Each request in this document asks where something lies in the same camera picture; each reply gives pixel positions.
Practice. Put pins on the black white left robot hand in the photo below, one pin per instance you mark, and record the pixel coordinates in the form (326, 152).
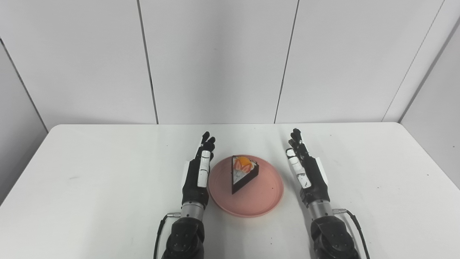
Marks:
(194, 183)

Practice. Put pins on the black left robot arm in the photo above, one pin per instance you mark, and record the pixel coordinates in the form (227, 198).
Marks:
(183, 237)

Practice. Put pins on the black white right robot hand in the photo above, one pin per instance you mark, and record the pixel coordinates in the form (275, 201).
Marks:
(312, 180)

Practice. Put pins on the pink round plate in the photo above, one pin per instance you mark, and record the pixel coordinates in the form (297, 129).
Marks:
(251, 201)

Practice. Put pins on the sushi piece toy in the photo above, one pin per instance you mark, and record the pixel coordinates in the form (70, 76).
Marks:
(242, 174)

